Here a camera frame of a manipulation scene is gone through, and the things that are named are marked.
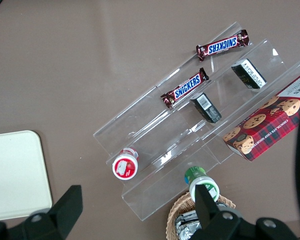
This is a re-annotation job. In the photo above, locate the green yogurt cup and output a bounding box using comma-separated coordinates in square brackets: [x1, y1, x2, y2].
[184, 166, 220, 203]

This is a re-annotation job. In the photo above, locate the small black carton box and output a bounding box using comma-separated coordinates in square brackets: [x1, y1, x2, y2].
[230, 58, 268, 90]
[189, 92, 222, 124]

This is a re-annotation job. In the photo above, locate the Snickers chocolate bar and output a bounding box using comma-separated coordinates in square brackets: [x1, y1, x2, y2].
[196, 29, 250, 62]
[160, 67, 210, 109]

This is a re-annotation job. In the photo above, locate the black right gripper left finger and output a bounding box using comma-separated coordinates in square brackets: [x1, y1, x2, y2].
[8, 185, 84, 240]

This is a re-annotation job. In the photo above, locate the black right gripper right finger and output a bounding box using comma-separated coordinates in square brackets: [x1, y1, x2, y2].
[192, 184, 241, 240]

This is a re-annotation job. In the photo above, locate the red strawberry yogurt cup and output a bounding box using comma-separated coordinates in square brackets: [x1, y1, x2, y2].
[111, 147, 140, 180]

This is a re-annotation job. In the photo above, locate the foil wrapped food pack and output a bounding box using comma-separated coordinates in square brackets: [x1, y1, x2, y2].
[174, 217, 203, 240]
[179, 209, 200, 223]

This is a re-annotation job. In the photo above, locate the red tartan shortbread cookie box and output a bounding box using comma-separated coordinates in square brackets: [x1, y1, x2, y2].
[222, 70, 300, 163]

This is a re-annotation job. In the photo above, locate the clear acrylic stepped display stand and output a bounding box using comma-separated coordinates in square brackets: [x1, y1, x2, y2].
[92, 21, 300, 222]

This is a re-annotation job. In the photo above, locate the light wicker basket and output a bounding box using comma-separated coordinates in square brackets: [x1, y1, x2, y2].
[166, 191, 237, 240]

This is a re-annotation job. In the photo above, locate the beige rectangular serving tray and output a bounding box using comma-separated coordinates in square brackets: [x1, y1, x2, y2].
[0, 129, 53, 223]

